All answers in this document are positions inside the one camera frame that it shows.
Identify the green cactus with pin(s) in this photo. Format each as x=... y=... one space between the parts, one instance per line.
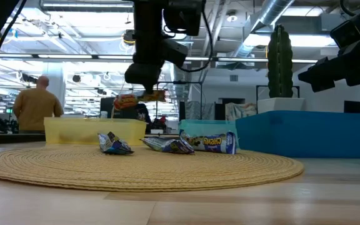
x=280 y=59

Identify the purple blue granola bar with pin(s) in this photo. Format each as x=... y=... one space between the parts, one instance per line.
x=114 y=144
x=167 y=145
x=212 y=143

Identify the white paper cup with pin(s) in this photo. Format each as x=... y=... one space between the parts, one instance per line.
x=104 y=114

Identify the black ceiling device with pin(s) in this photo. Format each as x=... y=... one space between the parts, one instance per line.
x=127 y=37

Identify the yellow plastic bin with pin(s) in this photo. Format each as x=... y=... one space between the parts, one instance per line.
x=73 y=131

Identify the teal plastic bin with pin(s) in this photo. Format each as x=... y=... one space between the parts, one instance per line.
x=205 y=126

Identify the dark blue plastic bin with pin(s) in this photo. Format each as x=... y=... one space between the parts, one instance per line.
x=308 y=134

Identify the grey draped cloth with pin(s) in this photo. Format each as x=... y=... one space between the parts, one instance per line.
x=239 y=111

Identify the black low bench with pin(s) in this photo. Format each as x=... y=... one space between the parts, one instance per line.
x=11 y=138

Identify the silver ventilation duct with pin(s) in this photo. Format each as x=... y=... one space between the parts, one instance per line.
x=181 y=79
x=273 y=11

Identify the round woven straw placemat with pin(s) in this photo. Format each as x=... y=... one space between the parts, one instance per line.
x=73 y=172

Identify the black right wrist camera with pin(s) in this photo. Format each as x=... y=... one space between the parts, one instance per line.
x=347 y=31

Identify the red green granola bar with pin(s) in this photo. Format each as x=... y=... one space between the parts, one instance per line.
x=127 y=101

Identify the black speaker box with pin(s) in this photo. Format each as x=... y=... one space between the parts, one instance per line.
x=353 y=107

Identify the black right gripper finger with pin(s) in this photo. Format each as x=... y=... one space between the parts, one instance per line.
x=319 y=75
x=355 y=65

